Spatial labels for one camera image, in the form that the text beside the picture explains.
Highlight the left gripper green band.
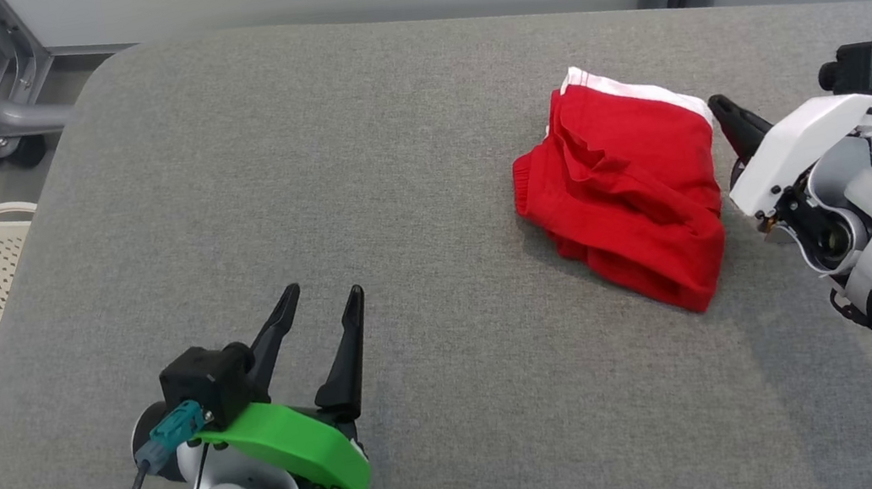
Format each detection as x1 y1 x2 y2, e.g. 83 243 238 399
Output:
174 273 394 489

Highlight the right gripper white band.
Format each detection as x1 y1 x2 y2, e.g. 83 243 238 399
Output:
706 73 872 239

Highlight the red shorts white trim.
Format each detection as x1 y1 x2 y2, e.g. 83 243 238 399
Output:
497 48 744 337

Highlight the black caster wheel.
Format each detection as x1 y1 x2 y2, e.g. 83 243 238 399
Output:
0 129 50 173

